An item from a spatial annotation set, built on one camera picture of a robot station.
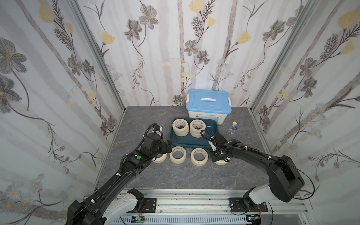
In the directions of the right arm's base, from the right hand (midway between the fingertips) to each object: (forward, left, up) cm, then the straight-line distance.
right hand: (215, 153), depth 88 cm
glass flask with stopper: (+22, -16, -7) cm, 28 cm away
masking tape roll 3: (0, +10, -6) cm, 11 cm away
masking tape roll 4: (-5, -3, 0) cm, 6 cm away
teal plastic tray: (+13, +16, -10) cm, 23 cm away
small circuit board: (-35, +42, -4) cm, 55 cm away
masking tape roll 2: (+1, +24, -6) cm, 25 cm away
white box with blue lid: (+35, +5, +9) cm, 36 cm away
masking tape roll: (-4, +35, -5) cm, 36 cm away
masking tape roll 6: (+24, +11, -6) cm, 27 cm away
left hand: (+2, +31, +13) cm, 34 cm away
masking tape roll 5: (+23, +23, -6) cm, 34 cm away
